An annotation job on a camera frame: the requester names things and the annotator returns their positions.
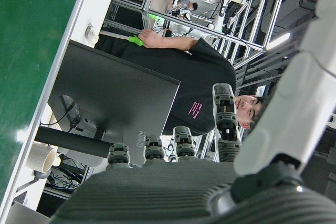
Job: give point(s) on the white paper roll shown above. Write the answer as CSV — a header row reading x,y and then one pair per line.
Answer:
x,y
42,159

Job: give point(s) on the seated person in grey shirt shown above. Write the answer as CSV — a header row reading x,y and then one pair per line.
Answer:
x,y
185,2

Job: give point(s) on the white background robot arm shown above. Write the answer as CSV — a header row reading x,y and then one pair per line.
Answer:
x,y
223,1

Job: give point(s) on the green plastic part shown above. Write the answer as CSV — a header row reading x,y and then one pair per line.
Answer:
x,y
136,40

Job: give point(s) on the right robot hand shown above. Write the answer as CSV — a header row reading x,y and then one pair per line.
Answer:
x,y
157,195

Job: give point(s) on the black computer monitor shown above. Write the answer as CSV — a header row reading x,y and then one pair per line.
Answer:
x,y
118,90

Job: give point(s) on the person in black shirt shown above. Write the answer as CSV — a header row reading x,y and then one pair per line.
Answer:
x,y
199,72

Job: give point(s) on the green conveyor belt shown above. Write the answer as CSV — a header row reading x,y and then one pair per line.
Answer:
x,y
26,51

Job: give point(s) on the aluminium frame cage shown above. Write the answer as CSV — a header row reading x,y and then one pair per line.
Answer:
x,y
210,31

